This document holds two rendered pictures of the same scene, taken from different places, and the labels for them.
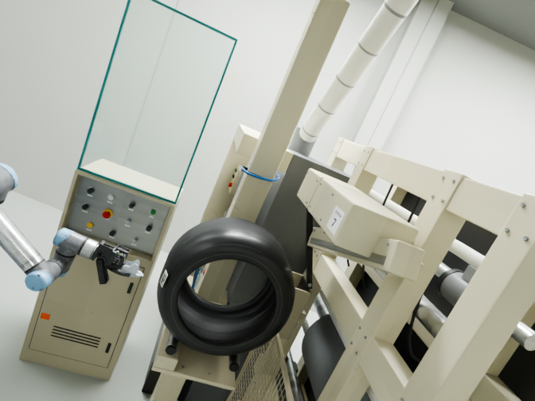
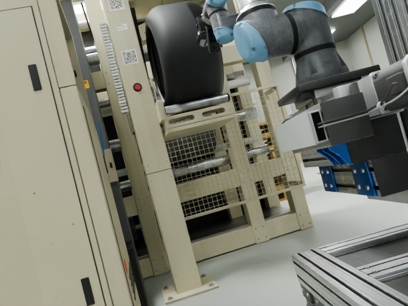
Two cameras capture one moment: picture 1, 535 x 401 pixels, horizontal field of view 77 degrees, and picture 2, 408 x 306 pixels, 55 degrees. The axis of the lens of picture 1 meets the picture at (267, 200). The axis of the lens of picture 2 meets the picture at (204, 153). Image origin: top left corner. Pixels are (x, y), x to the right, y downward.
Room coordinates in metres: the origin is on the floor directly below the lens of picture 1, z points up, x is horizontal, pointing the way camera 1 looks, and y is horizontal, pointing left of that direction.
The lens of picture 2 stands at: (1.40, 2.11, 0.57)
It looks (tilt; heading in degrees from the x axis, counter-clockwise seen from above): 2 degrees up; 270
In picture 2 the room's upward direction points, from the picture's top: 15 degrees counter-clockwise
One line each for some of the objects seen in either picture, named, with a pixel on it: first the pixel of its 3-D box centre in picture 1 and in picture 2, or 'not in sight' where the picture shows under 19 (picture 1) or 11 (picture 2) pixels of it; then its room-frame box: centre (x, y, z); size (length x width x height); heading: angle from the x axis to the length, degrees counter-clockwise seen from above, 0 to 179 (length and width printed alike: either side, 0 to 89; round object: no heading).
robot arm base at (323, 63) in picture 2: not in sight; (319, 67); (1.02, 1.00, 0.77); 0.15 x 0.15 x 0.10
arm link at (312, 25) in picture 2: not in sight; (305, 28); (1.03, 1.00, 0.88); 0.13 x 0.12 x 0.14; 9
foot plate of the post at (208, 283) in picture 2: not in sight; (187, 286); (1.66, 0.09, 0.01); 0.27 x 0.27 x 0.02; 12
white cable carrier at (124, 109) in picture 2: not in sight; (115, 68); (1.74, 0.14, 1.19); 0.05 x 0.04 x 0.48; 102
